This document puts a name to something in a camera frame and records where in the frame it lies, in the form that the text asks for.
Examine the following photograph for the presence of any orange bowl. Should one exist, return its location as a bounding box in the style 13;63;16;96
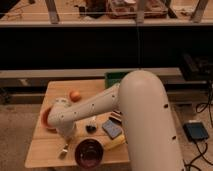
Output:
40;107;56;132

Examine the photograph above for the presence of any black cable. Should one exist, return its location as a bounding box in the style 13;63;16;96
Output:
184;99;213;171

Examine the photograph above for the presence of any dark purple bowl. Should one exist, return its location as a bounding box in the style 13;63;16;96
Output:
75;139;104;169

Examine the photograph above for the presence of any black foot pedal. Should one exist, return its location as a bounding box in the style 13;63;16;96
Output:
183;122;209;141

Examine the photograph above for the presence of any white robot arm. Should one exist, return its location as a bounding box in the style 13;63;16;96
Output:
48;70;185;171

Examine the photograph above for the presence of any red striped block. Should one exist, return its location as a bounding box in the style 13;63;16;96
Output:
110;111;122;122

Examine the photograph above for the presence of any yellow banana toy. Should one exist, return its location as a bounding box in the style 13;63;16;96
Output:
104;135;126;151

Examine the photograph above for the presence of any blue sponge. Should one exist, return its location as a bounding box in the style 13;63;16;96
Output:
102;120;122;139

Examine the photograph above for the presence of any green tray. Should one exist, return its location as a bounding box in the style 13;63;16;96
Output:
105;72;127;88

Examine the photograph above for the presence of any orange fruit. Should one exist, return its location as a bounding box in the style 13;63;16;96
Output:
69;91;81;102

